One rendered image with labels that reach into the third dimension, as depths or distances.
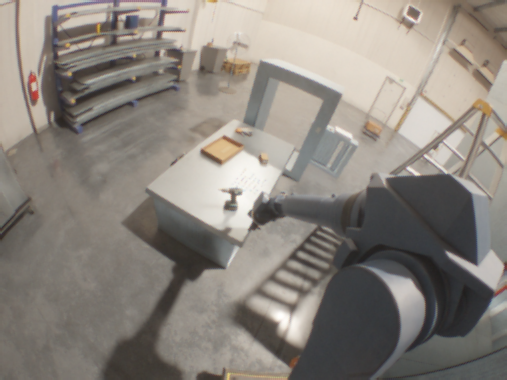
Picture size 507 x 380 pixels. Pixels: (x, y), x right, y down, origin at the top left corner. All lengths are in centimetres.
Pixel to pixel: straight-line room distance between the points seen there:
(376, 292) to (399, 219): 17
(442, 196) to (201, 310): 196
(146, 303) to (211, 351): 73
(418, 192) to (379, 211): 10
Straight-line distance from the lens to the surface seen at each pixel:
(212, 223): 167
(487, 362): 171
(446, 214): 45
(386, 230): 50
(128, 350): 211
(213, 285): 213
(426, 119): 1161
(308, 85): 284
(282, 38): 1114
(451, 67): 1157
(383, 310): 39
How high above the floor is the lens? 202
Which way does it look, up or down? 43 degrees down
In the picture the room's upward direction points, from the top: 20 degrees clockwise
